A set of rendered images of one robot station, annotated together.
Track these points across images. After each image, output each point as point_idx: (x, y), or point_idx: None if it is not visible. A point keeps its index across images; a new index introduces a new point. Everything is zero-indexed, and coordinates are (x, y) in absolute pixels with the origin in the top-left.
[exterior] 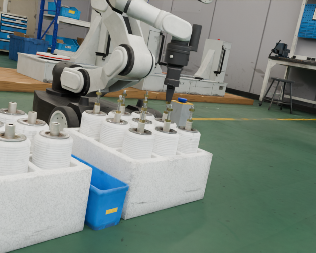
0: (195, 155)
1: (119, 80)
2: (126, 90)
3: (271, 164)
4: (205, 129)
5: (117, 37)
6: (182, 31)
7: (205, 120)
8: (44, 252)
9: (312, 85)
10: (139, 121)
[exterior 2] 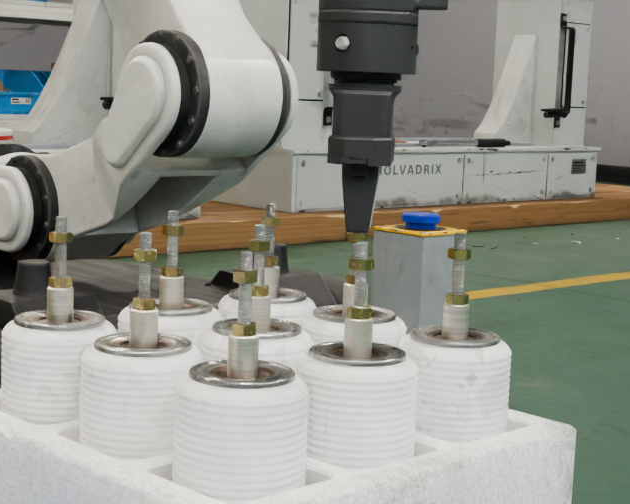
0: (501, 447)
1: (164, 176)
2: (232, 221)
3: None
4: (540, 326)
5: (133, 11)
6: None
7: (536, 292)
8: None
9: None
10: (232, 330)
